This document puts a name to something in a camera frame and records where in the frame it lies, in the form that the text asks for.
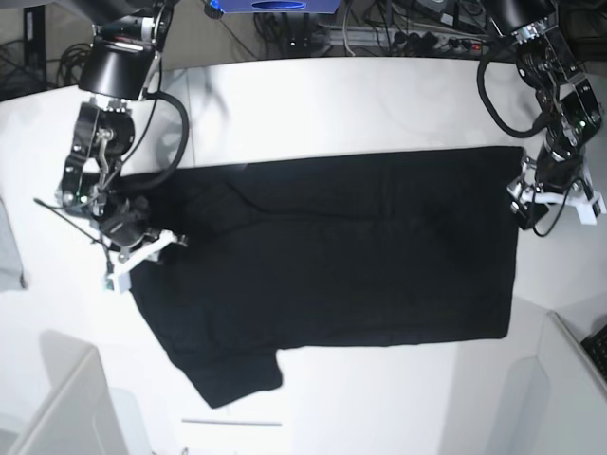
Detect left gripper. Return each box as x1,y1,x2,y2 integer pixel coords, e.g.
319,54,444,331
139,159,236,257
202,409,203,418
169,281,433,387
507,146,606,230

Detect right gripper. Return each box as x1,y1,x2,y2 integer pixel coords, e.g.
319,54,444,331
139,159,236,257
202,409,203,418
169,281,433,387
92,193,189,278

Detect black T-shirt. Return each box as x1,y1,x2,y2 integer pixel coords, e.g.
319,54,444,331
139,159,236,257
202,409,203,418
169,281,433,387
131,146,523,408

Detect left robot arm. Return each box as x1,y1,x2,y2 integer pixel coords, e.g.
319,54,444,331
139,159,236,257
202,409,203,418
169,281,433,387
476,1,606,231

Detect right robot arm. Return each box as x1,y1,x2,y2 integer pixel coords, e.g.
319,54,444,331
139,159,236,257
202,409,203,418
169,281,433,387
54,1,190,289

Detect black keyboard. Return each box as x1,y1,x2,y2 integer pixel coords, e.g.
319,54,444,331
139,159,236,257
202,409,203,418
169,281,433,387
581,326,607,379

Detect white partition panel left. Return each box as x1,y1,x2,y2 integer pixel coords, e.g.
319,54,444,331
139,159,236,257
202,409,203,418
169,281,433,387
8,344,129,454

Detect white partition panel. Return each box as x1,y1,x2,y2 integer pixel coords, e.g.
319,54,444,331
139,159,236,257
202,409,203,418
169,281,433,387
502,310,607,455
8,344,129,454

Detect white partition panel right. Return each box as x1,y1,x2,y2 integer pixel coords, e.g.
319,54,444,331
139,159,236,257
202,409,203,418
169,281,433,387
502,310,607,455

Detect black device on floor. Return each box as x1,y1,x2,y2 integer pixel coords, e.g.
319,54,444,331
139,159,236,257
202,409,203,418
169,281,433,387
23,5,46,73

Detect blue box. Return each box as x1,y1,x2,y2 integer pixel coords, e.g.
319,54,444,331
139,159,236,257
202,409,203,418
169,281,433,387
212,0,341,14

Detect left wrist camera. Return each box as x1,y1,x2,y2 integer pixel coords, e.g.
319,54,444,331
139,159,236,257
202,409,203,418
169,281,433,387
576,199,606,226

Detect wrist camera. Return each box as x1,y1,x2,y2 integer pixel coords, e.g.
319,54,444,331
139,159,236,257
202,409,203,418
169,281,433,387
103,273,131,294
576,199,606,226

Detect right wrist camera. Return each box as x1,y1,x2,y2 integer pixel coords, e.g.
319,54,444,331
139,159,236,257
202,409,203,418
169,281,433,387
103,273,131,294

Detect coiled black cable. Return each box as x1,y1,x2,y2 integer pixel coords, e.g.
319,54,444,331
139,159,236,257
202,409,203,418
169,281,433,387
55,43,96,89

